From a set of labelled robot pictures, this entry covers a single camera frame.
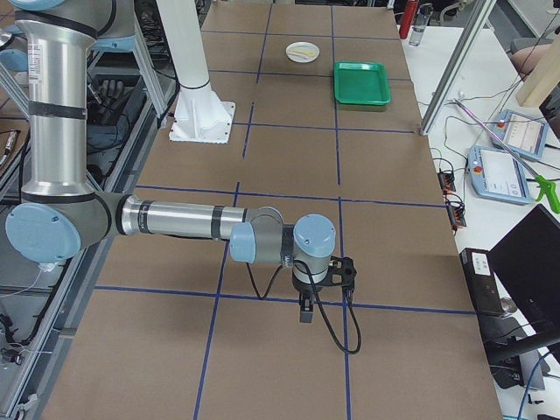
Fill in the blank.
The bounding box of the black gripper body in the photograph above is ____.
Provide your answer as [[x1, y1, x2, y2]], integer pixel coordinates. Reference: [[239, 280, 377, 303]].
[[291, 276, 333, 307]]

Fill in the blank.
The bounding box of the white round plate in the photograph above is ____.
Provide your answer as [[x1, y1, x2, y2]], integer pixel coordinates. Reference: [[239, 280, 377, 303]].
[[285, 41, 320, 64]]

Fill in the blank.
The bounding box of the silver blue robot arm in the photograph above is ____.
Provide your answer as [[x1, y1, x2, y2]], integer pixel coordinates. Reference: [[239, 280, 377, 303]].
[[5, 1, 336, 322]]

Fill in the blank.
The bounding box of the lower orange terminal block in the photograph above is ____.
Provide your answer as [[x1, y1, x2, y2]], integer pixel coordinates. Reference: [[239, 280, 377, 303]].
[[446, 201, 466, 232]]

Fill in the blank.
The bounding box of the orange terminal block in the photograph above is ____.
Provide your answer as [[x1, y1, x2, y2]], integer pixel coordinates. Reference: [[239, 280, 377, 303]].
[[437, 171, 456, 193], [446, 201, 466, 232]]

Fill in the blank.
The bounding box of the upper orange terminal block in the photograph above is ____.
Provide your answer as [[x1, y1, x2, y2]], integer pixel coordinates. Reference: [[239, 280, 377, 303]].
[[437, 171, 456, 193]]

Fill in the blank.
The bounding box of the black computer box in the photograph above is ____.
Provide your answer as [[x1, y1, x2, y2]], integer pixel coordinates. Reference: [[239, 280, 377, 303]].
[[459, 248, 504, 317]]

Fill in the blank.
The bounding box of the green plastic tray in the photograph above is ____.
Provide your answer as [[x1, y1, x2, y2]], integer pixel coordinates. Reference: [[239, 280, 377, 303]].
[[333, 61, 392, 106]]

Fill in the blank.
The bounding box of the lower teach pendant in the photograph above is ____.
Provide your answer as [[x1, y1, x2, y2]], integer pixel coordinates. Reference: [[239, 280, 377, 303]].
[[467, 145, 533, 206]]

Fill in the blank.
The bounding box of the teach pendant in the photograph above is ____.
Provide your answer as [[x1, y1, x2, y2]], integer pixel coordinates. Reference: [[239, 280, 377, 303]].
[[467, 145, 533, 206], [489, 109, 550, 161]]

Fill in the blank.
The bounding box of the black monitor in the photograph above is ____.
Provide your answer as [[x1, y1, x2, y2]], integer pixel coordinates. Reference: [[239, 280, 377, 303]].
[[486, 205, 559, 364]]

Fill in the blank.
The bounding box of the yellow plastic spoon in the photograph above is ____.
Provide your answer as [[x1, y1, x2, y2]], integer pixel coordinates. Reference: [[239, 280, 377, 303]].
[[290, 51, 316, 59]]

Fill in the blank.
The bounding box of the upper teach pendant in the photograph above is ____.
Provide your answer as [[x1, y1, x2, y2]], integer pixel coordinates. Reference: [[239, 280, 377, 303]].
[[489, 109, 550, 161]]

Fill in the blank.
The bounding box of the red bottle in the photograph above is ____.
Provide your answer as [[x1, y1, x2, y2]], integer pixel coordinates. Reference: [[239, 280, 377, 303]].
[[399, 0, 418, 39]]

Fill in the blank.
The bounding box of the clear water bottle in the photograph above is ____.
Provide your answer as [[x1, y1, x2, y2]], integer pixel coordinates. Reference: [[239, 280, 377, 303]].
[[409, 3, 433, 46]]

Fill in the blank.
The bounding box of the wooden beam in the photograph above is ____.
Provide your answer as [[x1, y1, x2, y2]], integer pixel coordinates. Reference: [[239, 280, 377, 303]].
[[511, 26, 559, 108]]

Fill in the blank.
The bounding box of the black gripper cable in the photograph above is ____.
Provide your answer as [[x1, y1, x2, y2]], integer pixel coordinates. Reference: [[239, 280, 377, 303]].
[[245, 258, 362, 354]]

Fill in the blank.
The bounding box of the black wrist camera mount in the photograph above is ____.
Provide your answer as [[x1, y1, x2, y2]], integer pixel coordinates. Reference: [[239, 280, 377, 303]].
[[323, 255, 357, 292]]

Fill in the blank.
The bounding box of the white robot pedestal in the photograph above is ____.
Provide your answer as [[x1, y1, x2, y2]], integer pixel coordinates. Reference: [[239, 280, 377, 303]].
[[157, 0, 235, 144]]

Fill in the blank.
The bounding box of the green handled grabber tool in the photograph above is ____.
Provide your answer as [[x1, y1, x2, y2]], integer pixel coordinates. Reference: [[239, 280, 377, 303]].
[[452, 100, 559, 214]]

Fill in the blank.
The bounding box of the aluminium table side rail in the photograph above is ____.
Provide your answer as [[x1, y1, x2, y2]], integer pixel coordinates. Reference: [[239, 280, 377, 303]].
[[0, 87, 181, 420]]

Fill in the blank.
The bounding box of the aluminium frame post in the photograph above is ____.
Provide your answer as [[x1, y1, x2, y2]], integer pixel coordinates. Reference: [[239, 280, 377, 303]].
[[419, 0, 497, 136]]

